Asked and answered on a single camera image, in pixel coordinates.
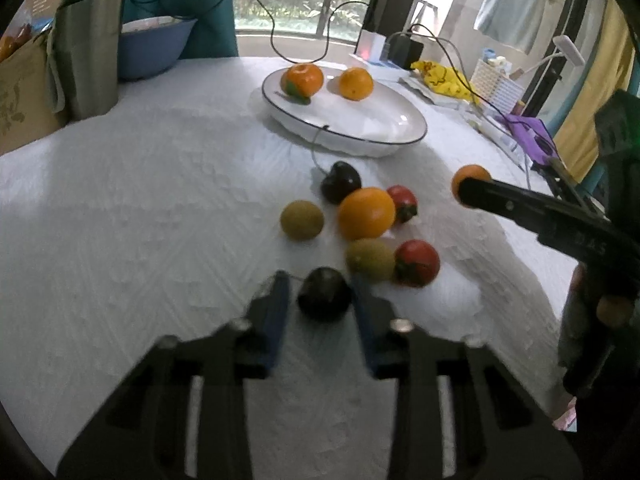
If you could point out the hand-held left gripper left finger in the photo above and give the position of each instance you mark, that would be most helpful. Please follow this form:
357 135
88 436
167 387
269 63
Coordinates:
276 320

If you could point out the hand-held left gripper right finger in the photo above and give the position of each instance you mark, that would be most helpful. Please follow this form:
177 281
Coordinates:
366 330

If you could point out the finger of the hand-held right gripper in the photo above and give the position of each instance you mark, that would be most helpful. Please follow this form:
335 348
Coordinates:
525 210

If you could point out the dark red cherry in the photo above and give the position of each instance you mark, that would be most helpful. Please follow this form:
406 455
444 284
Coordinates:
324 294

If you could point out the small orange tangerine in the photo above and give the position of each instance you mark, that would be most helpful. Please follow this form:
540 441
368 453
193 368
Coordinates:
467 176

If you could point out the brown-green kiwi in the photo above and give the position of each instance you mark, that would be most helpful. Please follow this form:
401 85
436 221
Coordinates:
301 219
370 259

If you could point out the red tomato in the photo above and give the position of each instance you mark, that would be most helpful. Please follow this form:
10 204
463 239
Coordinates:
404 202
417 262

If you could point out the large orange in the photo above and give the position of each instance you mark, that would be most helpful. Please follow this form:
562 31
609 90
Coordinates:
366 212

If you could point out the dark plum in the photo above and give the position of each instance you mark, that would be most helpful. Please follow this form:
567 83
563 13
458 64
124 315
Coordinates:
340 181

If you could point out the white bowl with dark rim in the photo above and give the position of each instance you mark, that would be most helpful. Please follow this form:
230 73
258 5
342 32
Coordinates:
360 120

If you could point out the orange persimmon with green leaf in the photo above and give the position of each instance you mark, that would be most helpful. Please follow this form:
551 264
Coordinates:
302 80

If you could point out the person's right hand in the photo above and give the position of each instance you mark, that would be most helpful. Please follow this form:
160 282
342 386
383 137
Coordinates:
616 311

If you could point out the purple cloth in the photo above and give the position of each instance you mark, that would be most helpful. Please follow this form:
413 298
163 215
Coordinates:
530 135

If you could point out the yellow curtain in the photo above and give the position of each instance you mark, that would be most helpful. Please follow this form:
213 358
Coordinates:
595 100

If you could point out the white plastic basket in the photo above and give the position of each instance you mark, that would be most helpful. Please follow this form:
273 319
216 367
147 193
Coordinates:
497 87

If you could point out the yellow plastic bag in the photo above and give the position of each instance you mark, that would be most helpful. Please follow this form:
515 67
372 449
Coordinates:
442 80

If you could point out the white desk lamp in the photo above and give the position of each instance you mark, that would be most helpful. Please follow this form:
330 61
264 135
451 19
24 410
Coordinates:
570 50

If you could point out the black charger plug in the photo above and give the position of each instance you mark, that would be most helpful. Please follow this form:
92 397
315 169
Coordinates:
405 51

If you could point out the hanging light blue towel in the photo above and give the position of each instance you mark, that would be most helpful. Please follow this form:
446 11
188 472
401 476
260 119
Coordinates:
512 7

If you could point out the white power strip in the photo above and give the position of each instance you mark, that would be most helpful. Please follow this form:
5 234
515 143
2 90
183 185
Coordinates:
380 66

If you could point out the white charger plug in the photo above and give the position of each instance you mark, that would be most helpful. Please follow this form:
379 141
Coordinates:
371 45

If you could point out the blue plastic basin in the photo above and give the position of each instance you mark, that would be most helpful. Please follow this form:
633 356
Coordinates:
150 50

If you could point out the steel thermos tumbler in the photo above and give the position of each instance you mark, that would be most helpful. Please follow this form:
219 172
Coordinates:
87 55

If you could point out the teal curtain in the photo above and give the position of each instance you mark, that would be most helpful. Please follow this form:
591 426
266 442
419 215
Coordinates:
165 5

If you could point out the brown cardboard box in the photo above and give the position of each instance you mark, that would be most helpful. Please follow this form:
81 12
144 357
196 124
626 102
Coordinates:
22 100

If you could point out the plastic bag of fruit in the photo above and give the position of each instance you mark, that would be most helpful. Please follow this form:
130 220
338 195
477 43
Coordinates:
12 42

